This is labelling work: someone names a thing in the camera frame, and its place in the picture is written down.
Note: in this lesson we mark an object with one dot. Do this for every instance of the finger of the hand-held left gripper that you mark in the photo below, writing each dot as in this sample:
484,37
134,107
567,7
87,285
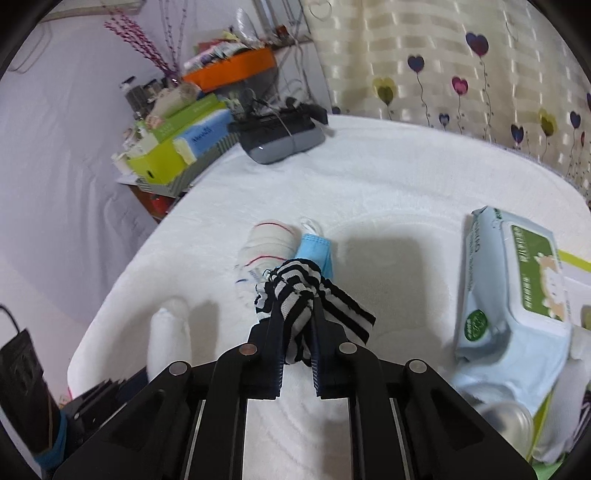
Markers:
101,397

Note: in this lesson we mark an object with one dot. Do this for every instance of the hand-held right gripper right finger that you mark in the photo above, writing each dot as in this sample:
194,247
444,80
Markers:
323,364

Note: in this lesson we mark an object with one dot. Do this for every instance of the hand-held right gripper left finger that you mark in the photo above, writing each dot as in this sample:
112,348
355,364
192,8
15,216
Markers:
270,350

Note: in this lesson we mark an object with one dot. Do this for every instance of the black white striped sock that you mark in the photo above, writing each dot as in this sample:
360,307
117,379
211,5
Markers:
295,295

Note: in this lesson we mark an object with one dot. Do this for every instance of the white sock blue print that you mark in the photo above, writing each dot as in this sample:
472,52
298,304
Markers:
244,286

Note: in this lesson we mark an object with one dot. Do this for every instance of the blue face mask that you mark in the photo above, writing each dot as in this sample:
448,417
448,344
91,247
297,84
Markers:
314,254

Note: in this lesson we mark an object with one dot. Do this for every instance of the white rolled sock red stripe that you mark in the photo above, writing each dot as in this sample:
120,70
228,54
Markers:
268,240

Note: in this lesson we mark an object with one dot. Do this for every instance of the wooden shelf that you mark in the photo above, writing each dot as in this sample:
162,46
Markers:
147,205

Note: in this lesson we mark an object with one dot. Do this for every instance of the striped tray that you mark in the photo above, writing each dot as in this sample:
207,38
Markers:
184,181

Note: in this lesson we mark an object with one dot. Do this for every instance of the wet wipes pack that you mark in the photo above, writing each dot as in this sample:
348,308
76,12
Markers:
503,300

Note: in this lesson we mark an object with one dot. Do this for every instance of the clear plastic bottle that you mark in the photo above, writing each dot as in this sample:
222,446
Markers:
508,422

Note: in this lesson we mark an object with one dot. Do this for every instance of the lime green box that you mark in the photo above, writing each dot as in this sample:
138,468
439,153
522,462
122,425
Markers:
157,166

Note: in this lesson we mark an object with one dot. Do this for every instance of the grey black VR headset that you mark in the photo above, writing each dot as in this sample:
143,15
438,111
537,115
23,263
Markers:
277,134

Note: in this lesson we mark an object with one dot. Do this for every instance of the blue tissue pack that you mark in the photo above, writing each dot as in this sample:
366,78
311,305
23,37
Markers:
207,136

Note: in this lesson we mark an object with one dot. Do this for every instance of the white cloth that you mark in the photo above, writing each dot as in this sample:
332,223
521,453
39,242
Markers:
561,406

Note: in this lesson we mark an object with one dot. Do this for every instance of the green white flat box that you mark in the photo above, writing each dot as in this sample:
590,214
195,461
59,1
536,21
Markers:
189,115

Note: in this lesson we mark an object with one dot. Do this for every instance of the beige cloth roll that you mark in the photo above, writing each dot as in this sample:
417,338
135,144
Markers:
178,99

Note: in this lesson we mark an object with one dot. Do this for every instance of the orange tray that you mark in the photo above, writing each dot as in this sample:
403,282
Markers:
235,67

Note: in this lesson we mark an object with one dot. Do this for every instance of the dark glass jar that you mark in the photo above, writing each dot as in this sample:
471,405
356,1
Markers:
136,94

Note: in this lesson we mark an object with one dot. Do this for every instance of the pile of packets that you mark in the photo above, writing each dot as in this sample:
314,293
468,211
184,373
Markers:
226,46

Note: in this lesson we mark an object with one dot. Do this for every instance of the heart print curtain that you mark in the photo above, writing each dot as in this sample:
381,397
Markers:
461,69

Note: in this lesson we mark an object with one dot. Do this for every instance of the pink branches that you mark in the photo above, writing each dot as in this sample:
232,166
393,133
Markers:
143,37

